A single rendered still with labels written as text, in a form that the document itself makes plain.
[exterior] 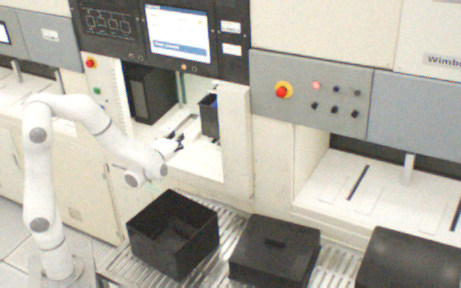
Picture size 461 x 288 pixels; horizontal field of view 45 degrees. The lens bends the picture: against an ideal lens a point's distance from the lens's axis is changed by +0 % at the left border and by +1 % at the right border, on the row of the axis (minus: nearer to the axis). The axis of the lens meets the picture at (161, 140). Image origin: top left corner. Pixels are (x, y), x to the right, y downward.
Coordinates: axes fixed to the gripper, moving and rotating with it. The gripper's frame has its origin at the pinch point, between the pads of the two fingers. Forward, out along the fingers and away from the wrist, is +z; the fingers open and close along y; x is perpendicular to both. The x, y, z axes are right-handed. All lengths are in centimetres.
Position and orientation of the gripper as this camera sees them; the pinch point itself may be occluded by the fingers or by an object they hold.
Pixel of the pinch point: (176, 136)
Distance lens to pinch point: 222.9
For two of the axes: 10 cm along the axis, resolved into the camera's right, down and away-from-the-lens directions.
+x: -1.2, -8.1, -5.7
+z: 5.5, -5.3, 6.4
